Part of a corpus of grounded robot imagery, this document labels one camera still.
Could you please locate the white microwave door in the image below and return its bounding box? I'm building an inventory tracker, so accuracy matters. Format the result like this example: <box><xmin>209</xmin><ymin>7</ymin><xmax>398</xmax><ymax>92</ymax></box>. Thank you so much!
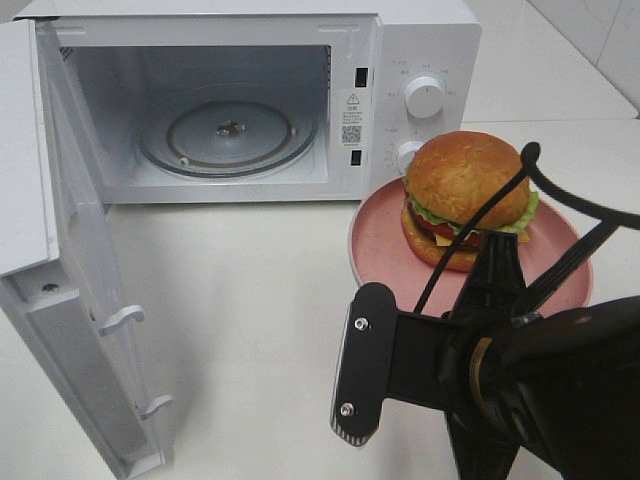
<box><xmin>1</xmin><ymin>19</ymin><xmax>172</xmax><ymax>479</ymax></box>

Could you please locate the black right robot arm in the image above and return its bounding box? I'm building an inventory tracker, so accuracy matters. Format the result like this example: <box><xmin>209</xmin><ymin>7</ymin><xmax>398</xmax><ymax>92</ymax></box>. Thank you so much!
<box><xmin>439</xmin><ymin>223</ymin><xmax>639</xmax><ymax>479</ymax></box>

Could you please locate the upper white round knob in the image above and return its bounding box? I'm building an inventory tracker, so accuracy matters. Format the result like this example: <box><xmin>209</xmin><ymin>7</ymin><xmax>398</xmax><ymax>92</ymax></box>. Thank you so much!
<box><xmin>404</xmin><ymin>72</ymin><xmax>444</xmax><ymax>119</ymax></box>

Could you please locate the white microwave oven body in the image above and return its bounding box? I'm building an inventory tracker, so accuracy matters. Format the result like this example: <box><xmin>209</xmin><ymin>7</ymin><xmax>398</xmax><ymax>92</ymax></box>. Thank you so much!
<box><xmin>12</xmin><ymin>1</ymin><xmax>481</xmax><ymax>204</ymax></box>

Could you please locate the lower white round knob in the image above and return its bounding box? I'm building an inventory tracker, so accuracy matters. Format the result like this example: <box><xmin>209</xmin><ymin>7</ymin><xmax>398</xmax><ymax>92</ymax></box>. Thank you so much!
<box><xmin>396</xmin><ymin>140</ymin><xmax>424</xmax><ymax>175</ymax></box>

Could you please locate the pink round plate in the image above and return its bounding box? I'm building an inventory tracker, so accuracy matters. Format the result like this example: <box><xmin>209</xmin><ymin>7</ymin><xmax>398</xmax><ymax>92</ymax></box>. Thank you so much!
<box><xmin>349</xmin><ymin>179</ymin><xmax>593</xmax><ymax>316</ymax></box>

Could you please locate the burger with lettuce and cheese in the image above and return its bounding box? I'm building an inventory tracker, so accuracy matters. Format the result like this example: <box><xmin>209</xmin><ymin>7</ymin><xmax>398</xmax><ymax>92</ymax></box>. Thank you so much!
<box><xmin>401</xmin><ymin>131</ymin><xmax>539</xmax><ymax>272</ymax></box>

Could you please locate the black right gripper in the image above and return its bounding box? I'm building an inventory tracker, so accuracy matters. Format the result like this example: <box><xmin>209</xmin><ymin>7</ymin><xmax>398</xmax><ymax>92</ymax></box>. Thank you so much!
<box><xmin>439</xmin><ymin>232</ymin><xmax>539</xmax><ymax>479</ymax></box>

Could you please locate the white warning label sticker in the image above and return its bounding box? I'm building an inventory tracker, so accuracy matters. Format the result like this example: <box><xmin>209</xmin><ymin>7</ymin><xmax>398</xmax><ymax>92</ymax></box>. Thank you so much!
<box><xmin>338</xmin><ymin>89</ymin><xmax>365</xmax><ymax>147</ymax></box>

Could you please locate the white round knob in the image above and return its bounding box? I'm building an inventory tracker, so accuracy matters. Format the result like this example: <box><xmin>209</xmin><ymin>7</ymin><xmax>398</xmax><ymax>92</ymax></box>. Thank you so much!
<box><xmin>396</xmin><ymin>140</ymin><xmax>424</xmax><ymax>175</ymax></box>
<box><xmin>404</xmin><ymin>72</ymin><xmax>444</xmax><ymax>119</ymax></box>

